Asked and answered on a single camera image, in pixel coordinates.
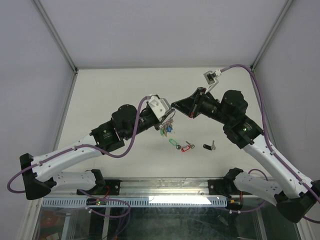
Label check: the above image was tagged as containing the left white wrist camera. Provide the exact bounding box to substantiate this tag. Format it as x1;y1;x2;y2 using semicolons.
147;94;172;120

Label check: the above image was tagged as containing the aluminium mounting rail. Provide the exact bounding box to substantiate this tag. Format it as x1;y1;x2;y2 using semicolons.
49;176;301;200

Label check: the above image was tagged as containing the white slotted cable duct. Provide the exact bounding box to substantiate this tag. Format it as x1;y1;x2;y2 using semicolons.
42;196;227;208

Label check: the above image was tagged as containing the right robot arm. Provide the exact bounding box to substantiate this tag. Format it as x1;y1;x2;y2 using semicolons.
171;87;320;223

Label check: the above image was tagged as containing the left aluminium frame post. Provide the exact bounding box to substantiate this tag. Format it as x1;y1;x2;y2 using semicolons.
31;0;78;73

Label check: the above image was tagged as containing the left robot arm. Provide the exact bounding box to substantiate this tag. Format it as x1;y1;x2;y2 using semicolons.
19;100;174;200

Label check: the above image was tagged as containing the red tag with keys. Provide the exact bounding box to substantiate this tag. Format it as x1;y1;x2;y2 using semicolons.
175;141;195;152

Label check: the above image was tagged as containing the large keyring with keys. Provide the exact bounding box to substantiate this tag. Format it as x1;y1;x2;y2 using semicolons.
159;109;176;137

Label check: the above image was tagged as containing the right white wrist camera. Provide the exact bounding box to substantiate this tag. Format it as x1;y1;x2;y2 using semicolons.
203;68;222;94

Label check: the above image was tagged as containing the black tag with key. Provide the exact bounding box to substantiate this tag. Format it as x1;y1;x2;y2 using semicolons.
203;140;216;151

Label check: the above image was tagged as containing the right aluminium frame post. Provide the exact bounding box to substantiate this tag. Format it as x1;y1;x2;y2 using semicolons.
250;0;296;72

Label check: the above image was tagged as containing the aluminium frame post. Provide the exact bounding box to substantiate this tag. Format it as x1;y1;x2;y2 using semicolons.
31;0;78;73
250;0;296;72

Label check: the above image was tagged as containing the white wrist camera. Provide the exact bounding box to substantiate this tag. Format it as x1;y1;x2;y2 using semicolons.
147;94;172;120
203;68;222;94

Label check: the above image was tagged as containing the green key tag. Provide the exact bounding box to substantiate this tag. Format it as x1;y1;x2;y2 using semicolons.
169;138;178;146

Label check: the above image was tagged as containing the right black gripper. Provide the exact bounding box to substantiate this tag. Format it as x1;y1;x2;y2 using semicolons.
170;87;232;127

